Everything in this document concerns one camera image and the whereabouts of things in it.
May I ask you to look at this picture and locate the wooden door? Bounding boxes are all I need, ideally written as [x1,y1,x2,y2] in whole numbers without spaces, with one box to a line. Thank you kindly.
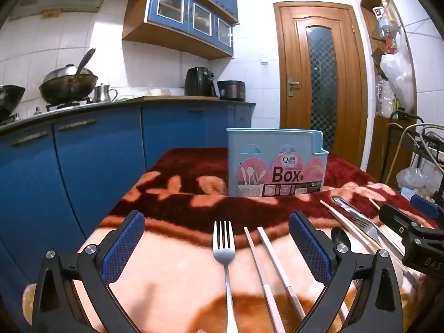
[273,2,369,174]

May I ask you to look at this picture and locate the dark rice cooker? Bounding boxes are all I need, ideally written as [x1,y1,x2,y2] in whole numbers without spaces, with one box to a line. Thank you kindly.
[217,80,246,102]

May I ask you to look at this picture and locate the light blue utensil box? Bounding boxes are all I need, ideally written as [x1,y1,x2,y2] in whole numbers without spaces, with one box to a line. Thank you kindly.
[226,128,329,198]

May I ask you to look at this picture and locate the white plastic bag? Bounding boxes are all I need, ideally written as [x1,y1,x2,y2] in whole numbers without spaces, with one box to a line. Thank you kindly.
[380,50,416,113]

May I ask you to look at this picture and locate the black wok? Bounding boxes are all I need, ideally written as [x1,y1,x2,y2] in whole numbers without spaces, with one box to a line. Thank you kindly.
[0,85,26,122]

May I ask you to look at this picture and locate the black metal rack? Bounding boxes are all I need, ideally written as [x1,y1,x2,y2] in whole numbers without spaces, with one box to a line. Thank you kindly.
[380,110,444,195]

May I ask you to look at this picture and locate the gas stove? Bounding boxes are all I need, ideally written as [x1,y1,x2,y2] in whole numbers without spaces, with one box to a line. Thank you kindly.
[0,99,94,125]

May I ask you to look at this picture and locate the metal kettle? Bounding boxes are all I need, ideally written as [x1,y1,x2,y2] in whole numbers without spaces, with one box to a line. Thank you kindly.
[94,83,118,104]

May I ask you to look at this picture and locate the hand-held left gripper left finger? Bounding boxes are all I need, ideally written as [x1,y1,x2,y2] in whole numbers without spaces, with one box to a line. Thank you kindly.
[32,210,145,333]

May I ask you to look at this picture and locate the clear plastic bag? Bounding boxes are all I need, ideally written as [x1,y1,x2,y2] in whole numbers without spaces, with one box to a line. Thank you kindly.
[396,166,434,191]

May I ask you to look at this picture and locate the wooden shelf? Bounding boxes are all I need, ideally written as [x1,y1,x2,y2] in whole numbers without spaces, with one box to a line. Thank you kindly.
[360,0,417,184]

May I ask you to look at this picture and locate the blue wall cabinet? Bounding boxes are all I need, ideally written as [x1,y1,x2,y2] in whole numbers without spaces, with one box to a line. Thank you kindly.
[121,0,240,59]

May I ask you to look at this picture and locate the wok with metal lid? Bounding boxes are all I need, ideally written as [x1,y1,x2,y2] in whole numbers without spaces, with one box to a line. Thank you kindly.
[39,48,99,106]

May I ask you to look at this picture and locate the red floral blanket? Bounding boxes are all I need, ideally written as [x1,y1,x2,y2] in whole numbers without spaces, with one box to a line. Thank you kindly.
[22,147,444,333]

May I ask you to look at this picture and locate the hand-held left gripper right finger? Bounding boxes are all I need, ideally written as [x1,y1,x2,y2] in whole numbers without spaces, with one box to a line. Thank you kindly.
[289,211,413,333]

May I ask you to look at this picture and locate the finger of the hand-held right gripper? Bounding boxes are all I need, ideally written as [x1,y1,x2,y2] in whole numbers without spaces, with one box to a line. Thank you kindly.
[379,204,422,239]
[410,194,444,229]

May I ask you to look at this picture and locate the black spoon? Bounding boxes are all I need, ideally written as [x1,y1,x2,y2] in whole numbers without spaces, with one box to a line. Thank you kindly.
[331,226,354,252]

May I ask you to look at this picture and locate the white hose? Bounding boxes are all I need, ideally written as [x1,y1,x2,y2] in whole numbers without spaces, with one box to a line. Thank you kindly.
[388,123,444,181]

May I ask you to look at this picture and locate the black air fryer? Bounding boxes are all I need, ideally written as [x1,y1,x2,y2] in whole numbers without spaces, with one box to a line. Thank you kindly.
[184,67,220,97]

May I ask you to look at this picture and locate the metal fork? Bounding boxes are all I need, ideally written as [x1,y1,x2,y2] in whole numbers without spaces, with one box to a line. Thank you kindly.
[353,215,418,288]
[213,220,240,333]

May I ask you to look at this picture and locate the white and tan chopstick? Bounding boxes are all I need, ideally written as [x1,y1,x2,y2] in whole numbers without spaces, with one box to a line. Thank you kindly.
[257,226,307,323]
[243,226,286,333]

